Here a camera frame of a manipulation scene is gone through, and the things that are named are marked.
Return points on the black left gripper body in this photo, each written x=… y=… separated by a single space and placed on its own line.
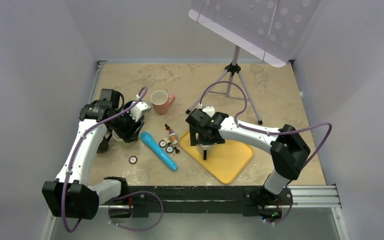
x=125 y=126

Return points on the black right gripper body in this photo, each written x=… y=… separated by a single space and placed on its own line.
x=204 y=139

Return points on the green ceramic mug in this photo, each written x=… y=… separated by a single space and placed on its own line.
x=120 y=141

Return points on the cream mug black handle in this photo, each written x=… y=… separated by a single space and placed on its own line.
x=205 y=150

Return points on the black ceramic mug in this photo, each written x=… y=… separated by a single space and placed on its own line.
x=104 y=144

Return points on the pink ceramic mug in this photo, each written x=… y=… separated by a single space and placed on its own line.
x=161 y=101

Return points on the dark blue ceramic mug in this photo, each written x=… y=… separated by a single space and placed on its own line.
x=128 y=104

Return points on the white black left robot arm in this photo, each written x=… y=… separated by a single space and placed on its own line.
x=69 y=194

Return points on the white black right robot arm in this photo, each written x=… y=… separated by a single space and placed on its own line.
x=288 y=150

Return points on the blue toy microphone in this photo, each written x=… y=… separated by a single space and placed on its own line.
x=149 y=141

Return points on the round token lower right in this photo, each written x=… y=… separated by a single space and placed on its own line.
x=169 y=149

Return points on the round token upper left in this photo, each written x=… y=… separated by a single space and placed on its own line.
x=162 y=144

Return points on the round brown white token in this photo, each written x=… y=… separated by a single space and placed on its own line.
x=133 y=160

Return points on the yellow plastic tray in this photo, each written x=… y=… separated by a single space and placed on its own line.
x=223 y=161

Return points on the lilac tripod stand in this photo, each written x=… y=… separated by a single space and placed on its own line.
x=232 y=70

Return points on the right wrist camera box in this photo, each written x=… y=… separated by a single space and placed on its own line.
x=209 y=109

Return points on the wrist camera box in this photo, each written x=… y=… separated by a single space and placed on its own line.
x=209 y=109
x=137 y=111

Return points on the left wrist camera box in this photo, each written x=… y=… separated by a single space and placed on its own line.
x=137 y=111

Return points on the black table edge rail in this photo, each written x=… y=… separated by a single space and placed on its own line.
x=246 y=200

